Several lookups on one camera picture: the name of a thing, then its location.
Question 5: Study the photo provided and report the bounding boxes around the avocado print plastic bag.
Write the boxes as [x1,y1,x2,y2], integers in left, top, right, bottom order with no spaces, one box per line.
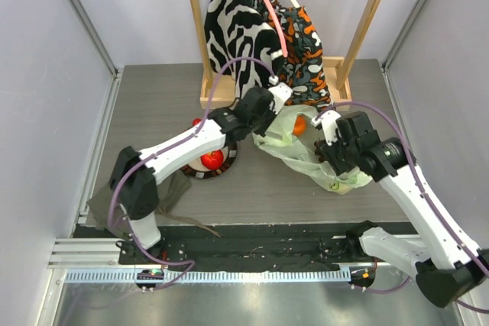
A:
[252,105,372,195]

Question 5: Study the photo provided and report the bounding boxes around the orange fake fruit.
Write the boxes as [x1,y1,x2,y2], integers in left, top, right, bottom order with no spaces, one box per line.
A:
[293,115,308,137]

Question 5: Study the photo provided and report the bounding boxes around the red fake apple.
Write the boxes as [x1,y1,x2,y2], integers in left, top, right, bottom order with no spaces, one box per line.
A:
[200,150,225,170]

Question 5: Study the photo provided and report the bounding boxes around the dark red fake grapes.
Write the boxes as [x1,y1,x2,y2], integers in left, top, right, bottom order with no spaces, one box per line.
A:
[314,140,325,163]

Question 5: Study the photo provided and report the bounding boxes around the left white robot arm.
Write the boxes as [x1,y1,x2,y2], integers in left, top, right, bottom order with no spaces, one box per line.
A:
[109,86,278,264]

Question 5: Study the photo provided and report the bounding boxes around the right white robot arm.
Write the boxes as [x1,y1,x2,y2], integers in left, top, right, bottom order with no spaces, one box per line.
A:
[312,111,488,308]

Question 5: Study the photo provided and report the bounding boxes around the wooden clothes rack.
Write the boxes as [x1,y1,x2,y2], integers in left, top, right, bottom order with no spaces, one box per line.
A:
[181,0,400,111]

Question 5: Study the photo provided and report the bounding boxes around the orange grey patterned garment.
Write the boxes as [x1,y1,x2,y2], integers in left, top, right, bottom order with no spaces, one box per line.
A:
[244,0,332,109]

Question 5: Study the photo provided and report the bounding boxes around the striped rim ceramic plate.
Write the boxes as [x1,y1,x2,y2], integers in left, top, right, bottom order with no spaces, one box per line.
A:
[180,143,238,179]

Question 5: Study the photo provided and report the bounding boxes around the black white zebra garment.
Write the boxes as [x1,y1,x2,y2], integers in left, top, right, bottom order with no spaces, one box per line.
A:
[204,0,285,98]

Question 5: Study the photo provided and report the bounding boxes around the olive green cloth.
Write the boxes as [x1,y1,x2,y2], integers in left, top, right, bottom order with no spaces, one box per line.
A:
[86,169,222,240]

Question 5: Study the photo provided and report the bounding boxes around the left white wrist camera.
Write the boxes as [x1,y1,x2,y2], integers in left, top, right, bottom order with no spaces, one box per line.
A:
[268,76,293,115]

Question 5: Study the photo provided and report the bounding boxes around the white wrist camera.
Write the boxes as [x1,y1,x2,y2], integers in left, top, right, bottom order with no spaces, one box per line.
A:
[268,76,293,115]
[311,110,341,146]

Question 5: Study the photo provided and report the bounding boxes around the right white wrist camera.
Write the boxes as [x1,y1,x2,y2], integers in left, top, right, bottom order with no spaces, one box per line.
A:
[311,110,341,146]

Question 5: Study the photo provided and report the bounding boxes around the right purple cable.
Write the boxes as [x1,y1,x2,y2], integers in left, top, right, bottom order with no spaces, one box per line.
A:
[313,101,489,311]

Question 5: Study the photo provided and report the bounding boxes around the purple cable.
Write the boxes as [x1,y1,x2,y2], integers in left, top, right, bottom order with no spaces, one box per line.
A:
[107,56,279,266]
[313,101,489,311]

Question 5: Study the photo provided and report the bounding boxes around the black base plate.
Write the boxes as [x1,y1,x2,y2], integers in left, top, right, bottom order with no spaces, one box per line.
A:
[116,224,373,273]

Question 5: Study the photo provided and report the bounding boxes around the white slotted cable duct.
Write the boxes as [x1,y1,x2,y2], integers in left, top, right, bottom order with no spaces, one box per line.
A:
[65,267,351,284]

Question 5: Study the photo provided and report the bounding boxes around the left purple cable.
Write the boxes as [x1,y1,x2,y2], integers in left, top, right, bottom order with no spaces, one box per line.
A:
[107,56,279,266]

